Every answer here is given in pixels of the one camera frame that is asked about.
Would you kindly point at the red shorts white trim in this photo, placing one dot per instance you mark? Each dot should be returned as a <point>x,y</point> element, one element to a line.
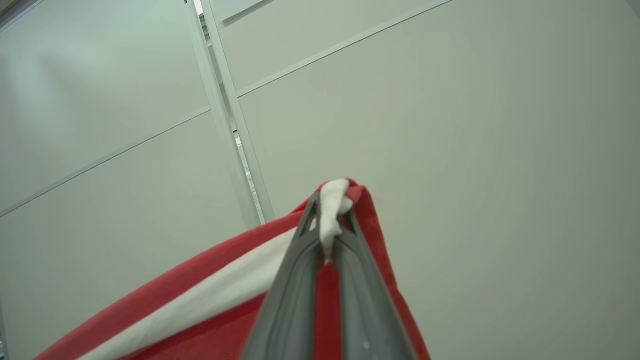
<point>200,330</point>

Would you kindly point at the grey partition post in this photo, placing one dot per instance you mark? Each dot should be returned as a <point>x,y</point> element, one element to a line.
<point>235,150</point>

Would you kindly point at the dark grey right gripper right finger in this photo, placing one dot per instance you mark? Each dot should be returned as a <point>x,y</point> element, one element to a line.
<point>365,310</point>

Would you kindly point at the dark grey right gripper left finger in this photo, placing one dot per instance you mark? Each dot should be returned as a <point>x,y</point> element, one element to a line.
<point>285,310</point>

